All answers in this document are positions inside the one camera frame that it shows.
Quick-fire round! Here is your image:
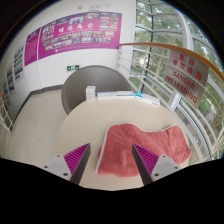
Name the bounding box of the grey and red danger sign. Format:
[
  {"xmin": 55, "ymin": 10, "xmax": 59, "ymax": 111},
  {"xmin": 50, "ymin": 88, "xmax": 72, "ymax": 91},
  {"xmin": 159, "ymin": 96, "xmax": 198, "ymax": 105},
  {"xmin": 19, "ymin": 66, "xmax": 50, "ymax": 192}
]
[{"xmin": 163, "ymin": 49, "xmax": 211, "ymax": 110}]

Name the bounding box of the small upright white box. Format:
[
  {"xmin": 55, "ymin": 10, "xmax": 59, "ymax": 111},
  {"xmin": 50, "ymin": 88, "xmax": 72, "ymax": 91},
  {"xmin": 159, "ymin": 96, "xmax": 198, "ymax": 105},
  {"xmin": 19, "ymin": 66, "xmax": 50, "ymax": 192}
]
[{"xmin": 85, "ymin": 85, "xmax": 97, "ymax": 103}]

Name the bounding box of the grey round-backed chair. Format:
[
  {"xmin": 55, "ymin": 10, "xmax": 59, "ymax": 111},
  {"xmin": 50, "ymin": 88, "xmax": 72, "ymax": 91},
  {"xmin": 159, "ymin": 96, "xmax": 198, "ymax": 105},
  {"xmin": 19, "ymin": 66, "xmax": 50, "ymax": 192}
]
[{"xmin": 61, "ymin": 65, "xmax": 133, "ymax": 115}]

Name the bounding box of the white photo wall poster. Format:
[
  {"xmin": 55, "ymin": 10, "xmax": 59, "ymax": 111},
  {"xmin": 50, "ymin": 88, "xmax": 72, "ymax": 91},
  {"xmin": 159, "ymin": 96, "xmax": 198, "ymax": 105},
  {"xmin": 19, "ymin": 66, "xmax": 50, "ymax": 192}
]
[
  {"xmin": 5, "ymin": 65, "xmax": 16, "ymax": 97},
  {"xmin": 13, "ymin": 44, "xmax": 26, "ymax": 83}
]

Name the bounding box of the pink towel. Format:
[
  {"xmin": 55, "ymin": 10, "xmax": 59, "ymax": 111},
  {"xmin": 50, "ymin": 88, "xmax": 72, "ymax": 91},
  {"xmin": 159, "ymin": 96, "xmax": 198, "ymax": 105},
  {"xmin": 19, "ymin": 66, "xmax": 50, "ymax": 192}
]
[{"xmin": 95, "ymin": 122, "xmax": 193, "ymax": 178}]

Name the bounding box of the white stair railing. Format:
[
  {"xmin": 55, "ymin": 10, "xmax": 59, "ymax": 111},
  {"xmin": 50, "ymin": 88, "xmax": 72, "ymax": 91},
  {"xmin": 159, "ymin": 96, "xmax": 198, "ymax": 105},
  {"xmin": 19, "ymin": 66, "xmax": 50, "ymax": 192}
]
[{"xmin": 0, "ymin": 90, "xmax": 15, "ymax": 135}]

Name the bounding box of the large magenta wall poster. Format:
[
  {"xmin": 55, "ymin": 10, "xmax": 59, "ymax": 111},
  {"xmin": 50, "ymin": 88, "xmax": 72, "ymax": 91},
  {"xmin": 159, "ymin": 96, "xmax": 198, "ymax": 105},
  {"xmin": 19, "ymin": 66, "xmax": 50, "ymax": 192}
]
[{"xmin": 37, "ymin": 11, "xmax": 123, "ymax": 61}]

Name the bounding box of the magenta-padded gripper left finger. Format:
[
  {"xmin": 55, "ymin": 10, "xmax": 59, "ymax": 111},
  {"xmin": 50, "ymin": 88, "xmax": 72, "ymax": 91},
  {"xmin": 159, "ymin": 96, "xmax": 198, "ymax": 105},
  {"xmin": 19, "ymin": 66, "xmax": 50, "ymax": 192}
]
[{"xmin": 42, "ymin": 142, "xmax": 92, "ymax": 186}]

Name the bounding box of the white and blue flat box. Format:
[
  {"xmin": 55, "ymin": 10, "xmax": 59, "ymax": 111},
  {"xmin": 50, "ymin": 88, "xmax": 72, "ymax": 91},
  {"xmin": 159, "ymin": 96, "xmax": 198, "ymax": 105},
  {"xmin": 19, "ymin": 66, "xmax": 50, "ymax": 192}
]
[{"xmin": 134, "ymin": 92, "xmax": 161, "ymax": 108}]

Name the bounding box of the green exit sign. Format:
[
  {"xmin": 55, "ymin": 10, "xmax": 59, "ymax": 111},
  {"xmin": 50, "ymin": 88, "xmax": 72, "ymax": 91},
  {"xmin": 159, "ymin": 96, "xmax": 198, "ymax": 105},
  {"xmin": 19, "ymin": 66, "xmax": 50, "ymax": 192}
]
[{"xmin": 66, "ymin": 64, "xmax": 81, "ymax": 72}]

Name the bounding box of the narrow magenta wall poster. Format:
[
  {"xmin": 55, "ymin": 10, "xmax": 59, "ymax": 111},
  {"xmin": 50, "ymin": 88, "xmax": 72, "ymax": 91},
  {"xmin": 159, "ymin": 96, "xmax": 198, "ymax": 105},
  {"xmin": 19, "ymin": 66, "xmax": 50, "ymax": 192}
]
[{"xmin": 23, "ymin": 27, "xmax": 42, "ymax": 67}]

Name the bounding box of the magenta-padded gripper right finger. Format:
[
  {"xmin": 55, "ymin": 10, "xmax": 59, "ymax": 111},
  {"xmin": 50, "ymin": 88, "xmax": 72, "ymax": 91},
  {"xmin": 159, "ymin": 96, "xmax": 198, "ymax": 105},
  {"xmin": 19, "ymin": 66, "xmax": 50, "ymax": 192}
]
[{"xmin": 131, "ymin": 143, "xmax": 183, "ymax": 186}]

